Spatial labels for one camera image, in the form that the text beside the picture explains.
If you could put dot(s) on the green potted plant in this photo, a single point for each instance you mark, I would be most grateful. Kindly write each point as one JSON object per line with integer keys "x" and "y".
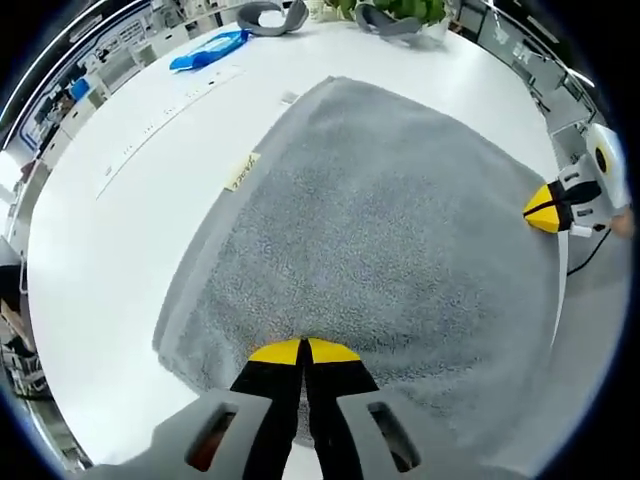
{"x": 415, "y": 9}

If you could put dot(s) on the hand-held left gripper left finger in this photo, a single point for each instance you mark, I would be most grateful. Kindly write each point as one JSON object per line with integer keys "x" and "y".
{"x": 265, "y": 390}

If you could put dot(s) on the person's right hand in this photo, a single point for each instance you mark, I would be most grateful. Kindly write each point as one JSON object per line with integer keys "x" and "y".
{"x": 622, "y": 224}

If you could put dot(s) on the white ruler strip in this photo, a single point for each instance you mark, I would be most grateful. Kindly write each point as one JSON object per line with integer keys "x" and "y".
{"x": 165, "y": 116}

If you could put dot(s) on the white table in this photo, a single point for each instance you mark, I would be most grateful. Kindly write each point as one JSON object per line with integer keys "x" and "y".
{"x": 125, "y": 275}

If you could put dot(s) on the row of white cabinets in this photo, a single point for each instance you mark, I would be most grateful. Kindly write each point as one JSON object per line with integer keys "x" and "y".
{"x": 115, "y": 75}

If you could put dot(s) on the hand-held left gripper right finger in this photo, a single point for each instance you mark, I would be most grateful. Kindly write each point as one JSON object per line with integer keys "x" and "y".
{"x": 340, "y": 390}

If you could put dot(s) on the blue wipes packet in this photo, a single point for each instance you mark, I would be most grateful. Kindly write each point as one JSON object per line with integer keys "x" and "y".
{"x": 210, "y": 50}

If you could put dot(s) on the grey curved band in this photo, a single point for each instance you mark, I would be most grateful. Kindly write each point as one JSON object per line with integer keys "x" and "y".
{"x": 250, "y": 22}
{"x": 380, "y": 27}

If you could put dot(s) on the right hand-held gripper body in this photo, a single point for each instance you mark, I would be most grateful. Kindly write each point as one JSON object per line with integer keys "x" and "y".
{"x": 610, "y": 165}

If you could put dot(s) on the blue box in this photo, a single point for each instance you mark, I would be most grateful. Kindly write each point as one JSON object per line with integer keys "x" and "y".
{"x": 80, "y": 90}

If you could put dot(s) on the grey towel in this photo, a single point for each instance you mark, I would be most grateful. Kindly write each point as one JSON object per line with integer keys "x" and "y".
{"x": 375, "y": 225}

